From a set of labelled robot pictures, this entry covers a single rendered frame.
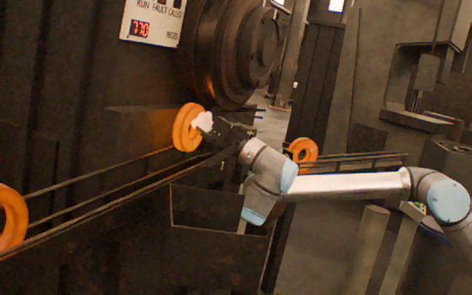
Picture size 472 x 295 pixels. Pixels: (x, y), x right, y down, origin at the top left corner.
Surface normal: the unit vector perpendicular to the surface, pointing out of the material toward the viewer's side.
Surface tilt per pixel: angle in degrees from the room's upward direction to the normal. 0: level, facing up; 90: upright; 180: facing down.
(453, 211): 85
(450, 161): 90
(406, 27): 90
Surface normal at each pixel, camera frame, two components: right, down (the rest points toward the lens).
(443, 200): -0.11, 0.07
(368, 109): -0.62, 0.03
